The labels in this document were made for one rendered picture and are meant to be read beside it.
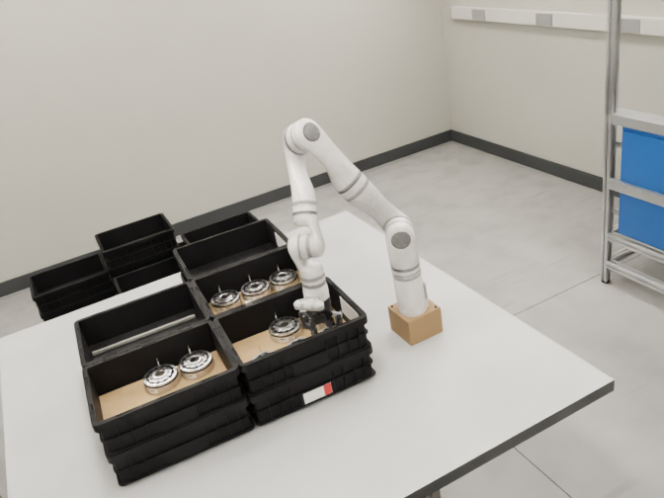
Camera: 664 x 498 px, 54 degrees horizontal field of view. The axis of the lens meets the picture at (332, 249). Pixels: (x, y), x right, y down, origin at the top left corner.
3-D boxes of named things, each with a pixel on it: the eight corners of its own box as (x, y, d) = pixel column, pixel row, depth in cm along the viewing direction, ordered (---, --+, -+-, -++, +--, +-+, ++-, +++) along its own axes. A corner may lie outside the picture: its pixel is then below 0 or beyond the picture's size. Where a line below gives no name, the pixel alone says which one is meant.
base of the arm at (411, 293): (415, 297, 217) (407, 254, 209) (432, 308, 210) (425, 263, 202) (392, 309, 214) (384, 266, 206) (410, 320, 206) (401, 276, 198)
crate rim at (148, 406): (212, 325, 202) (210, 318, 201) (241, 374, 177) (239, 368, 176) (83, 373, 190) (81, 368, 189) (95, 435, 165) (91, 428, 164)
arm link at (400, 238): (414, 224, 191) (422, 273, 200) (411, 210, 200) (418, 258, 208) (382, 229, 192) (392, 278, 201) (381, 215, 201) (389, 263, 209)
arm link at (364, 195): (361, 166, 194) (362, 178, 186) (418, 224, 204) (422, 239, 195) (338, 185, 197) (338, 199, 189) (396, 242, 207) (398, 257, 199)
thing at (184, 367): (206, 347, 201) (206, 346, 200) (216, 363, 192) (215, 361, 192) (175, 360, 197) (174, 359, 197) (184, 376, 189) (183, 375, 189)
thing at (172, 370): (175, 361, 197) (175, 360, 196) (179, 379, 188) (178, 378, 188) (142, 372, 195) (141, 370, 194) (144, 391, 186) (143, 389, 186)
